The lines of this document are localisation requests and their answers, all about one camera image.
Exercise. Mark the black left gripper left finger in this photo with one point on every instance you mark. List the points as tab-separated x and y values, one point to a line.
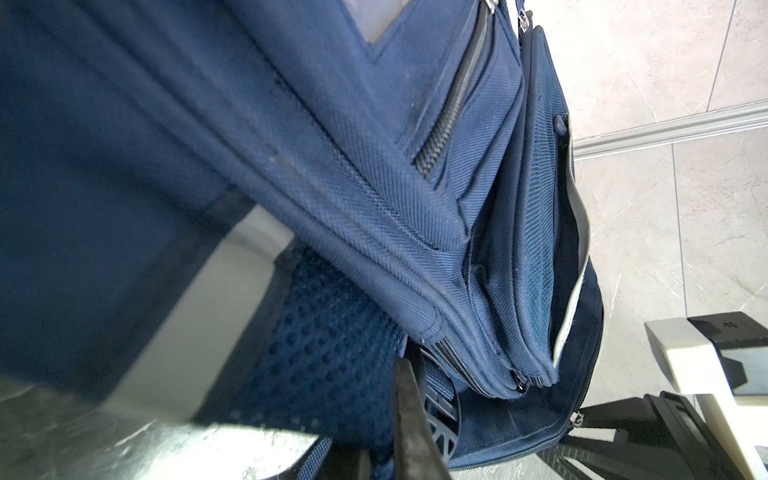
345	463

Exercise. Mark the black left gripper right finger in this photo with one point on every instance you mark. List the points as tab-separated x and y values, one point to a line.
415	452

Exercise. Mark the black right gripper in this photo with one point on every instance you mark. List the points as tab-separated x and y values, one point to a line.
655	437

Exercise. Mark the navy blue student backpack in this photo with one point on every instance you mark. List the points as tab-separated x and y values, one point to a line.
349	218

